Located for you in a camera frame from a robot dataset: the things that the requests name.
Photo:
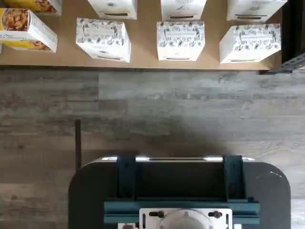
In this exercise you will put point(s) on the white mounting plate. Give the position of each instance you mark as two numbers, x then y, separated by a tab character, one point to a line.
145	219

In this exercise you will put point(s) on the white floral print box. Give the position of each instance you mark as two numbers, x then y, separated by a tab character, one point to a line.
255	9
180	38
250	43
112	8
183	9
102	38

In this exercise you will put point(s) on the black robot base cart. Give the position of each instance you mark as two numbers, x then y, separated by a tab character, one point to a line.
90	190

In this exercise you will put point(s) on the black bolt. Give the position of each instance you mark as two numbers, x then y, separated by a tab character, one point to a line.
215	214
159	214

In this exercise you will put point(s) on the yellow white granola box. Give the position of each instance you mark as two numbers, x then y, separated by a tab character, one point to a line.
35	4
35	35

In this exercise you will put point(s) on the long teal metal rail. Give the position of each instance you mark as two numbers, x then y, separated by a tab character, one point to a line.
124	210

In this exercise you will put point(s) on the black metal shelf rack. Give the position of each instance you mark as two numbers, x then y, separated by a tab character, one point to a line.
293	31

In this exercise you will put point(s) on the short teal metal rail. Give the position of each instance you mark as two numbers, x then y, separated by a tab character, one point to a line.
233	176
126	176

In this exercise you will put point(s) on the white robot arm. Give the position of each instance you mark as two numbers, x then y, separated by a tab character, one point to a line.
186	220

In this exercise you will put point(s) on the white patterned small boxes group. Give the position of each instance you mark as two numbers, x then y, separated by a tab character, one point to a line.
145	47

